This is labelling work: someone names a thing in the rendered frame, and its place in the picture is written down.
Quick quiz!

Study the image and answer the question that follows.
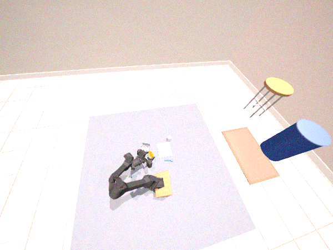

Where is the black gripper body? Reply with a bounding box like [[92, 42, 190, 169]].
[[136, 157, 153, 168]]

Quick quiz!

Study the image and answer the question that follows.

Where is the white dish rack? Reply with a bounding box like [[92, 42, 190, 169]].
[[142, 142, 150, 159]]

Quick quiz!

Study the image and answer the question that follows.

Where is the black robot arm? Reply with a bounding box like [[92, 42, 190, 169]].
[[109, 149, 164, 199]]

